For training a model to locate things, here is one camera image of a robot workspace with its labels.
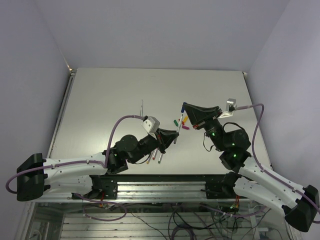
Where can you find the white pen blue tip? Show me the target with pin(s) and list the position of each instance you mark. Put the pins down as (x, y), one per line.
(178, 130)

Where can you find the purple pen cap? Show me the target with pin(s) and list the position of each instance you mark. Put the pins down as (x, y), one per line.
(185, 127)

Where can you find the white pen red end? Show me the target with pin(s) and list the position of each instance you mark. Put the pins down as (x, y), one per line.
(154, 154)

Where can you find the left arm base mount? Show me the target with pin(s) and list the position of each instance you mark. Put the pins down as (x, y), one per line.
(96, 187)

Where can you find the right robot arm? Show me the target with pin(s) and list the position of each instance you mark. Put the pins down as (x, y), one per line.
(249, 178)

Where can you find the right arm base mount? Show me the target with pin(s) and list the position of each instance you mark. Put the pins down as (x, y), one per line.
(219, 186)

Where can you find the white pen green end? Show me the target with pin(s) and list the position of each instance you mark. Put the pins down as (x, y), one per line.
(160, 158)

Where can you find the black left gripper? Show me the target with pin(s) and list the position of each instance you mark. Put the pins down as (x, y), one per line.
(164, 138)

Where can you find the aluminium frame rail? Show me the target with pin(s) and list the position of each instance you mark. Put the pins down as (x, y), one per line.
(166, 190)

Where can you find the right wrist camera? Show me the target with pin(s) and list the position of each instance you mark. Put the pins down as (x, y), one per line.
(230, 108)

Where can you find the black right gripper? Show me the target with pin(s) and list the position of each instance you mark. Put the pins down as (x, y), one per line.
(201, 117)

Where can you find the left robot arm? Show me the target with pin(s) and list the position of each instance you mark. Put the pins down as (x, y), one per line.
(38, 176)

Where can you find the blue pen cap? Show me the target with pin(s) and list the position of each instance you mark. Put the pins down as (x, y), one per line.
(183, 107)

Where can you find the white pen purple end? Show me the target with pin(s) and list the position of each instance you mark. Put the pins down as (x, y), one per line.
(142, 108)

